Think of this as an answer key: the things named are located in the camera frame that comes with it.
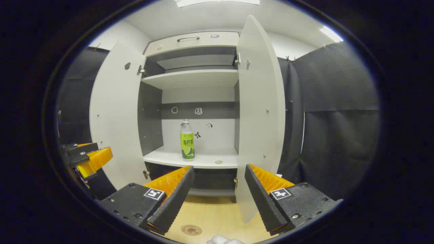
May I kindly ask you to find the narrow ceiling light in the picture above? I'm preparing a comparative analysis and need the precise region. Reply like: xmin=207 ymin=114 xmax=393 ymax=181
xmin=320 ymin=26 xmax=343 ymax=43

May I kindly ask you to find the large ceiling light panel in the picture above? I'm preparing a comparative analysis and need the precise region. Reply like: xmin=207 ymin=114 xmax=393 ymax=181
xmin=175 ymin=0 xmax=261 ymax=8

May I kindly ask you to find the black backdrop cloth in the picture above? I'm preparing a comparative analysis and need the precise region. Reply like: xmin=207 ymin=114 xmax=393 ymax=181
xmin=56 ymin=41 xmax=380 ymax=200

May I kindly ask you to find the grey and white cabinet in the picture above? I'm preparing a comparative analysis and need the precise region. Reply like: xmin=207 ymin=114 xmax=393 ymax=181
xmin=137 ymin=31 xmax=241 ymax=204

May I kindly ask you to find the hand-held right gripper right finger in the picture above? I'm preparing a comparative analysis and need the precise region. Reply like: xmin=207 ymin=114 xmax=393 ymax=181
xmin=244 ymin=164 xmax=343 ymax=237

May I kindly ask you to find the white cabinet door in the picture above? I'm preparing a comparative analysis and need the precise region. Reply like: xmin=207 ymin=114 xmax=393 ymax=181
xmin=89 ymin=41 xmax=151 ymax=191
xmin=235 ymin=15 xmax=286 ymax=223

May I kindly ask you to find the round cork coaster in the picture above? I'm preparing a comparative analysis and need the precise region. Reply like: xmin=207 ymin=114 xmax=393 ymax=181
xmin=181 ymin=224 xmax=203 ymax=236

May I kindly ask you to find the green label drink bottle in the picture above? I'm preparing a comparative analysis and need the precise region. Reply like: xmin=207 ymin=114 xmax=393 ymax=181
xmin=180 ymin=119 xmax=195 ymax=161

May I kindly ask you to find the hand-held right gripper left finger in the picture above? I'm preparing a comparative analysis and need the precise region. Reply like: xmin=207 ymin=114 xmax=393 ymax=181
xmin=96 ymin=165 xmax=195 ymax=236

